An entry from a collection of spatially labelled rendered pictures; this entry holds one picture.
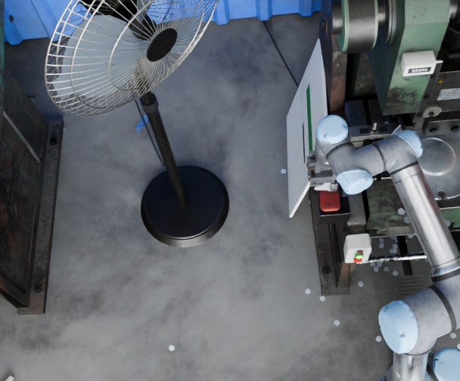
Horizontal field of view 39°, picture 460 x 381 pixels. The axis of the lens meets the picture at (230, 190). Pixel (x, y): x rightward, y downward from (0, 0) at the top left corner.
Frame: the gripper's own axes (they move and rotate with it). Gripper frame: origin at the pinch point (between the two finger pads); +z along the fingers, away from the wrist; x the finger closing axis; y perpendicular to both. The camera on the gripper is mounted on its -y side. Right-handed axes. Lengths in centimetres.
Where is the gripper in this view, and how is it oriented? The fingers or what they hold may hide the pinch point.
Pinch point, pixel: (331, 186)
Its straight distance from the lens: 192.2
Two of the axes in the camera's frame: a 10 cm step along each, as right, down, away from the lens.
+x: 0.6, 9.0, -4.2
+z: 0.8, 4.2, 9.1
